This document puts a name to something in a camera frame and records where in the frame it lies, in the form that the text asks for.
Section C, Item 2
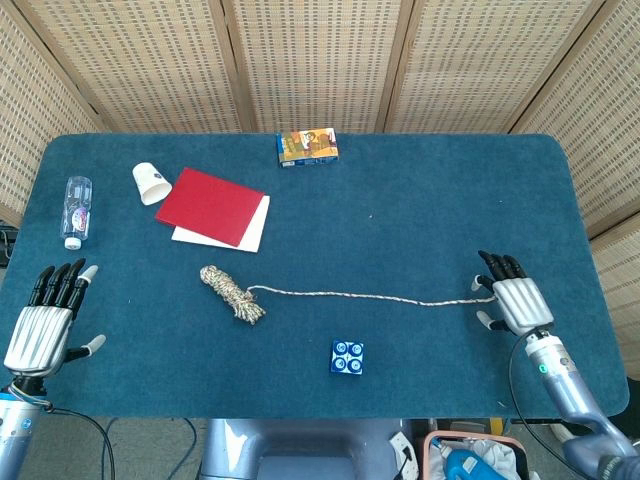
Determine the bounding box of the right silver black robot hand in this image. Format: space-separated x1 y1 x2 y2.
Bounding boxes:
468 250 555 337

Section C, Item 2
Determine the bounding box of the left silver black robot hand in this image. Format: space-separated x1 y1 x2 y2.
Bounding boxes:
2 258 108 376

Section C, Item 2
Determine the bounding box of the beige braided rope bundle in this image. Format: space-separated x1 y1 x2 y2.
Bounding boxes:
199 264 498 327

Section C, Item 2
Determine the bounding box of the black device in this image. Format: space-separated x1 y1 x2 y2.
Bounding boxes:
0 223 19 267

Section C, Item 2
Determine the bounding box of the clear plastic water bottle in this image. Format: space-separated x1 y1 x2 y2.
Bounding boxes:
60 175 94 251

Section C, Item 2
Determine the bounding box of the pink plastic basket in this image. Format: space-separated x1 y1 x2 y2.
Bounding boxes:
423 430 532 480

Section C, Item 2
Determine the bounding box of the white cloth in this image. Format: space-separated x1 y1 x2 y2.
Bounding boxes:
469 439 520 480

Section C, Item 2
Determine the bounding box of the blue spray bottle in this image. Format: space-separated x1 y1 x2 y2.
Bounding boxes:
432 437 485 480

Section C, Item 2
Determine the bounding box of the blue toy building block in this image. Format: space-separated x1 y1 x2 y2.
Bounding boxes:
328 339 365 376

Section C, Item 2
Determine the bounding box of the white paper cup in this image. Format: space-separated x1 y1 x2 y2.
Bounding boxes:
132 162 173 207

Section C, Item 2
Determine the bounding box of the white power strip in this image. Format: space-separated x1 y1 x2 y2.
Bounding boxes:
389 432 419 474

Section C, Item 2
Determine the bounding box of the woven bamboo screen panel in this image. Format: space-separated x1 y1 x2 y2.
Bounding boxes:
383 0 617 135
222 0 417 135
12 0 247 135
508 0 640 366
0 0 104 274

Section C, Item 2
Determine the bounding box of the red notebook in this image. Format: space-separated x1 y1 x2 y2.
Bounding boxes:
154 167 266 248

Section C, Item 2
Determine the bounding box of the white paper sheet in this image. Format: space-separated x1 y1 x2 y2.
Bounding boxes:
171 194 271 254

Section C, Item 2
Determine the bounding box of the silver robot torso base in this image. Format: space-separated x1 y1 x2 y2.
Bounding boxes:
198 418 402 480

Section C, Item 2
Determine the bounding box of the colourful printed carton box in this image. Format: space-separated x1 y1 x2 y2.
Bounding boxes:
276 128 339 169

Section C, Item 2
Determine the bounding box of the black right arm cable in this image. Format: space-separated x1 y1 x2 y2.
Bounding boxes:
507 331 576 480

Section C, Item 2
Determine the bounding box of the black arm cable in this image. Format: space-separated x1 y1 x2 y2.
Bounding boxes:
507 331 576 480
47 405 117 480

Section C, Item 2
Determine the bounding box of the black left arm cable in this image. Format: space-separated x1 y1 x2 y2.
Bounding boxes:
47 405 117 480

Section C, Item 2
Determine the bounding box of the blue floor cable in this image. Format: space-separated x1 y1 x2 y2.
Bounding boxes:
180 418 200 469

